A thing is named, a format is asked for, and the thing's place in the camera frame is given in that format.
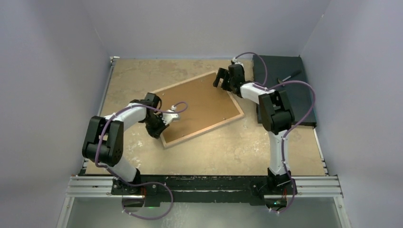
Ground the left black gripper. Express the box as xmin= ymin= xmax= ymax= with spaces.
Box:
xmin=143 ymin=114 xmax=170 ymax=139

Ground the white wooden picture frame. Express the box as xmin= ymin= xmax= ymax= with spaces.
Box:
xmin=151 ymin=70 xmax=246 ymax=149

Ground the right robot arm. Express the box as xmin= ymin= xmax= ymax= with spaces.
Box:
xmin=212 ymin=64 xmax=295 ymax=193

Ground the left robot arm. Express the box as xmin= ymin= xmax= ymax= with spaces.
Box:
xmin=82 ymin=93 xmax=169 ymax=194

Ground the small hammer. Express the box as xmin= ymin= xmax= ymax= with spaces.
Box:
xmin=278 ymin=69 xmax=302 ymax=84

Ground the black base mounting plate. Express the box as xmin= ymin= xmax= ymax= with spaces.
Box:
xmin=111 ymin=174 xmax=297 ymax=207

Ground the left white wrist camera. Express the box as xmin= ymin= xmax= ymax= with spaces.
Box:
xmin=162 ymin=105 xmax=180 ymax=125

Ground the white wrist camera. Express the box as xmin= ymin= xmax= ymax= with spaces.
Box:
xmin=162 ymin=105 xmax=180 ymax=125
xmin=231 ymin=57 xmax=244 ymax=67

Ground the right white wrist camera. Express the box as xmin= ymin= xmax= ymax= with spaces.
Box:
xmin=231 ymin=57 xmax=244 ymax=67

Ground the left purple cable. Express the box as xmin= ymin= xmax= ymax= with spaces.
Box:
xmin=94 ymin=101 xmax=189 ymax=220

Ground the purple cable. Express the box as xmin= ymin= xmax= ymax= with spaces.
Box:
xmin=234 ymin=51 xmax=317 ymax=215
xmin=94 ymin=101 xmax=189 ymax=220

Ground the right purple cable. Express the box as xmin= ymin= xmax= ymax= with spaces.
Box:
xmin=234 ymin=51 xmax=317 ymax=215

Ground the aluminium rail frame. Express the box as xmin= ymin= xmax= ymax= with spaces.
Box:
xmin=58 ymin=58 xmax=351 ymax=228

